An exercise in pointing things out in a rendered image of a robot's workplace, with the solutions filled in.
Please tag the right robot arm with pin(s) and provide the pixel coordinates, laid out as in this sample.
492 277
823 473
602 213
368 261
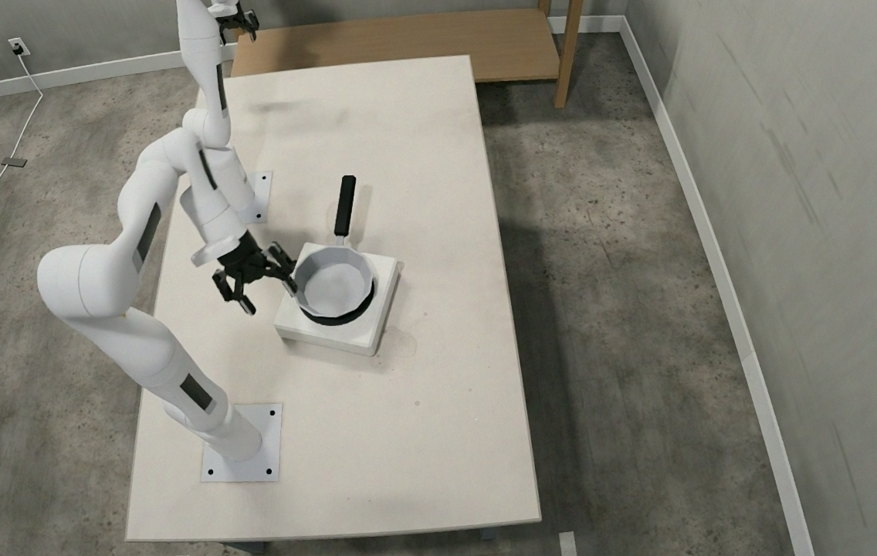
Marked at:
92 287

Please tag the grey pan with long handle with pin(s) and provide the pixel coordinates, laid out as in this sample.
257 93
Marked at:
332 280

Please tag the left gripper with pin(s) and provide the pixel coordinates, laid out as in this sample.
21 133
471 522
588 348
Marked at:
235 22

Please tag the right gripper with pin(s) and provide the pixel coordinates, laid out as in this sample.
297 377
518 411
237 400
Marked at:
253 267

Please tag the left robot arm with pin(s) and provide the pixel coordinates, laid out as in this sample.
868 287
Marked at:
201 52

